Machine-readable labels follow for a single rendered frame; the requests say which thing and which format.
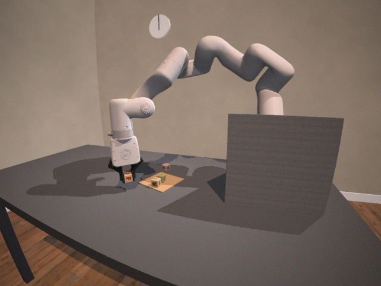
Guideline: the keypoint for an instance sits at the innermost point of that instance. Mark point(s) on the orange flat mat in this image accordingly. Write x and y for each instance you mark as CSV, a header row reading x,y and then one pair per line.
x,y
167,184

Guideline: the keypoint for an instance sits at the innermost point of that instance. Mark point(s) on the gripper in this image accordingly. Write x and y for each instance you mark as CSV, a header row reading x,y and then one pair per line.
x,y
124,151

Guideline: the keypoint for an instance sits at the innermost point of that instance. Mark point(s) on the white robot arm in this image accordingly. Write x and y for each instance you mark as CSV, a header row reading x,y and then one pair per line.
x,y
247,67

